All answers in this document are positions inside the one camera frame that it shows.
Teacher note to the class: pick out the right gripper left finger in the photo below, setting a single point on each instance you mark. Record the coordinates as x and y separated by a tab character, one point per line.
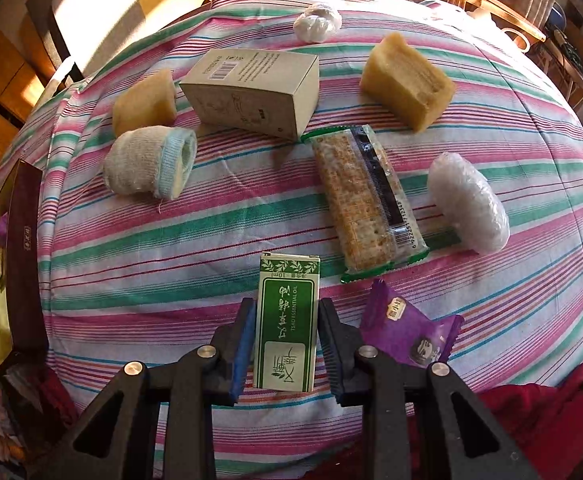
234	343

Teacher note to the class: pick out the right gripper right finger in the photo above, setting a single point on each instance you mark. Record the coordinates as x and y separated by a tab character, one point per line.
339	343

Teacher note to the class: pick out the purple snack packet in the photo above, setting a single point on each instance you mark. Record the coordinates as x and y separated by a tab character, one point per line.
392	324

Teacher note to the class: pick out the green essential oil box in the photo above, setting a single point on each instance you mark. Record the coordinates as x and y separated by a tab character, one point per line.
286	322

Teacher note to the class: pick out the white plastic-wrapped bundle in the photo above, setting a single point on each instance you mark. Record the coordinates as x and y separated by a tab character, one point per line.
465	198

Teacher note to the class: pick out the white sock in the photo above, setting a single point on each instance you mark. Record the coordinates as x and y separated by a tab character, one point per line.
155	159

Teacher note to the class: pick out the beige cardboard box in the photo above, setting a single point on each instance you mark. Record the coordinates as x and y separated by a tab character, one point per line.
264	91

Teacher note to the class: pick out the small yellow sponge block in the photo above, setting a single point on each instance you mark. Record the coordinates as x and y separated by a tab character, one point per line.
150	102

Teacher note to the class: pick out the small white plastic bundle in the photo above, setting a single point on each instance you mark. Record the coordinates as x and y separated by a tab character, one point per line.
317	23

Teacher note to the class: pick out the striped bed sheet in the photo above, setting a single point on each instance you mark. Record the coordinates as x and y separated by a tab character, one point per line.
132	278

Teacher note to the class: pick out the gold metal tin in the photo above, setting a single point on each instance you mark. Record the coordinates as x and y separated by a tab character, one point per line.
22	329

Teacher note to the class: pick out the red cloth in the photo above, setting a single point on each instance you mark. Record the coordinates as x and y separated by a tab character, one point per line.
546	423

